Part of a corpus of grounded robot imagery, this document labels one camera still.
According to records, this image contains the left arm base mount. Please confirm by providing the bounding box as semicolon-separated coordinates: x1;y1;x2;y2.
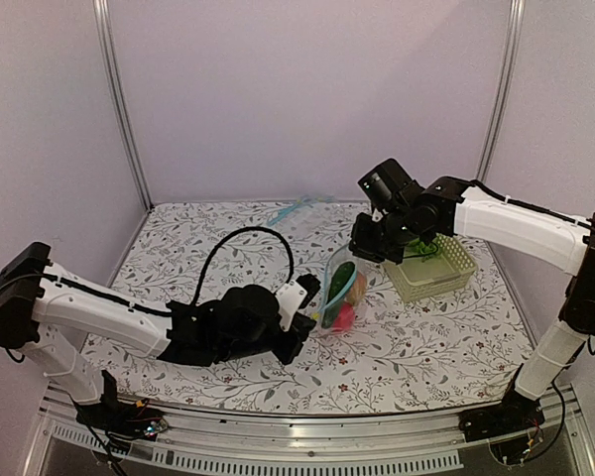
74;371;169;441

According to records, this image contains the green toy grape bunch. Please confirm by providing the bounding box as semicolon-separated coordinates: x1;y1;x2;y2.
407;239;440;257

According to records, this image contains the aluminium frame post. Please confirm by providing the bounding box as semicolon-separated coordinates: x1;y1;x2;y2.
476;0;526;182
92;0;154;211

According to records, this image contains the left aluminium frame post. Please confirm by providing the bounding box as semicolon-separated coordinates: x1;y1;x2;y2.
92;0;154;211

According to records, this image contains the clear zip bag blue zipper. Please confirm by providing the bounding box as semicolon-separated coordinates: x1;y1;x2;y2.
312;244;368;335

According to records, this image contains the right aluminium frame post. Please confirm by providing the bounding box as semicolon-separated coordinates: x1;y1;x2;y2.
476;0;526;182

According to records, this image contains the beige perforated plastic basket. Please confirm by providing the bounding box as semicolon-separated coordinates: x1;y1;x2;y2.
383;235;478;303

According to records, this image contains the red toy apple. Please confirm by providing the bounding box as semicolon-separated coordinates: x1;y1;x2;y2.
331;302;356;332

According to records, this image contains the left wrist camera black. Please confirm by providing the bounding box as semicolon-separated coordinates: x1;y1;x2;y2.
297;274;321;308

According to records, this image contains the floral patterned tablecloth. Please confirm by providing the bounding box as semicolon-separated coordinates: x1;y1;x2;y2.
82;202;532;414

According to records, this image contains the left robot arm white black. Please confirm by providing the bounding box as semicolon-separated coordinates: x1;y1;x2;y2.
0;242;320;430

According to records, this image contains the dark green toy cucumber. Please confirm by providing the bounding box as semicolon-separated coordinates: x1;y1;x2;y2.
321;261;356;329

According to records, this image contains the aluminium front rail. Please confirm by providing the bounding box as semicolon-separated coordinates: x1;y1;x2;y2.
28;388;595;475

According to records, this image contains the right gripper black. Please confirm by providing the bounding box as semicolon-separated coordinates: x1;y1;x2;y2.
348;209;417;265

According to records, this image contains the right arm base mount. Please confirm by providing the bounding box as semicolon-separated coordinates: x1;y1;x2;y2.
458;387;544;466

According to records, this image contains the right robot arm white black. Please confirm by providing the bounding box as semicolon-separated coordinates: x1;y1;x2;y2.
349;158;595;432

